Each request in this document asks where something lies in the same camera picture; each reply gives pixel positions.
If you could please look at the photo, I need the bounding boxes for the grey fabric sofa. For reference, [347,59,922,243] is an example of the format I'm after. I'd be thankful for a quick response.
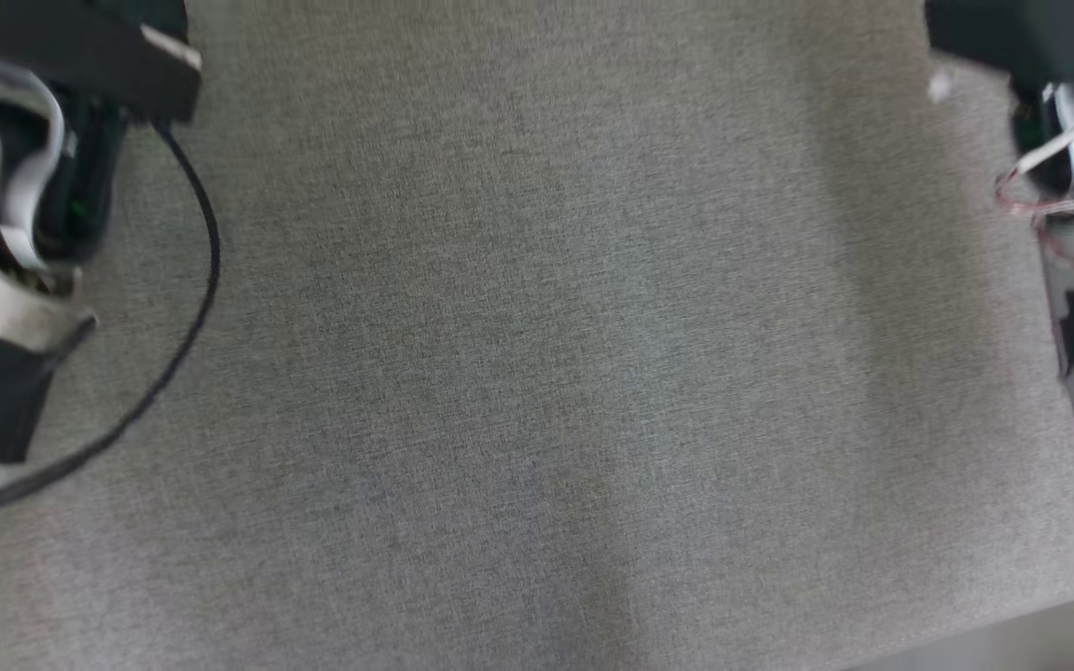
[0,0,1074,671]

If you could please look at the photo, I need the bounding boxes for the left black camera cable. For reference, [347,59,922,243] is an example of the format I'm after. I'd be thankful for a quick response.
[0,119,223,519]

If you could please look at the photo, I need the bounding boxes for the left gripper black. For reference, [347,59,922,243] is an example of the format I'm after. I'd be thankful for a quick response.
[0,0,203,124]

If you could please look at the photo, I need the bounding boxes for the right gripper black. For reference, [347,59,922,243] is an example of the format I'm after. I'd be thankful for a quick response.
[924,0,1074,94]

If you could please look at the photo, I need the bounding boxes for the white cable label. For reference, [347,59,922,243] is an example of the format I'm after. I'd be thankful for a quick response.
[139,25,204,73]

